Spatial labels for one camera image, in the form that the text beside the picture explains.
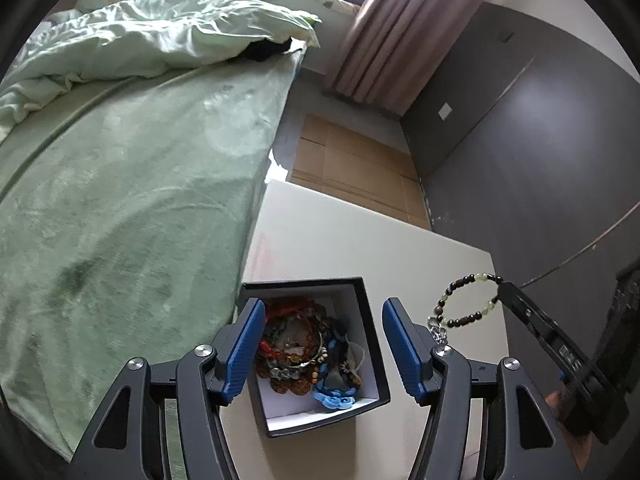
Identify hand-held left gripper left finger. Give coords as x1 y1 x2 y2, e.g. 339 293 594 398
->
75 297 266 480

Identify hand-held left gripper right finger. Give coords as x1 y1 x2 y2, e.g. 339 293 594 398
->
382 297 584 480

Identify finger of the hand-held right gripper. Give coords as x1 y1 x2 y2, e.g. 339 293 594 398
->
497 281 602 392

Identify red-brown bead bracelet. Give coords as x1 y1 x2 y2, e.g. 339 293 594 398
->
256 299 327 397

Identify dark and pale bead bracelet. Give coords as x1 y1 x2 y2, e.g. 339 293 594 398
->
426 272 504 346

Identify black jewelry box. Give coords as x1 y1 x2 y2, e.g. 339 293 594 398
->
238 275 391 439

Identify blue bead bracelet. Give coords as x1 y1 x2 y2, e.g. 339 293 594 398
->
312 341 359 411

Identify white padded low table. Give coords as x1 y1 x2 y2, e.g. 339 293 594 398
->
219 178 507 480

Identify dark grey wardrobe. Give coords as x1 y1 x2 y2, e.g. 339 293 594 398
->
399 1 640 313

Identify green bed sheet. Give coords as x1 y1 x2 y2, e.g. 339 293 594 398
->
0 39 307 462

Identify flat cardboard sheets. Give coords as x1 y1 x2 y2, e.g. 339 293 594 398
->
289 113 432 232

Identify pink curtain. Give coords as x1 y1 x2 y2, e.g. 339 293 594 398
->
324 0 512 119

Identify pale green duvet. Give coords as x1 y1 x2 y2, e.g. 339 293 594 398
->
0 0 322 147

